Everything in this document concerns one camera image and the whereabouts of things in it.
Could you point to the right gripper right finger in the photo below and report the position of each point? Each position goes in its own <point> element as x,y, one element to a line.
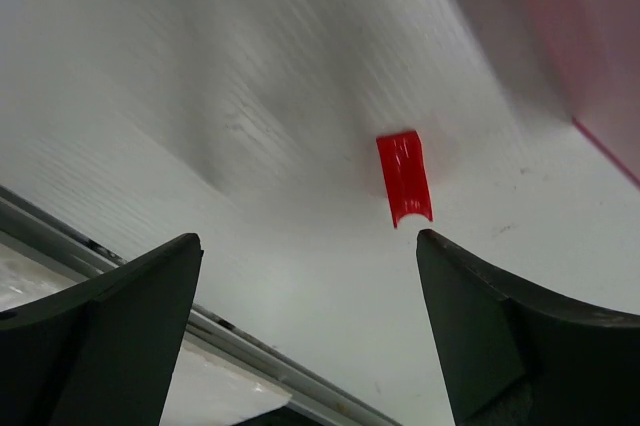
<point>515,353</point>

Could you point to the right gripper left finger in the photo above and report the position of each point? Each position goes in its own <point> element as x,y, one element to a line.
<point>103,351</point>

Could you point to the small red lego slope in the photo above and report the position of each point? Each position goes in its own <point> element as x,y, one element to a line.
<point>405,178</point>

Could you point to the pink container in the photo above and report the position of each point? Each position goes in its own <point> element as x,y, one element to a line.
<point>589,52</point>

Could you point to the metal rail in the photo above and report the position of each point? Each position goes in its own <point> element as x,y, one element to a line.
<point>313,397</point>

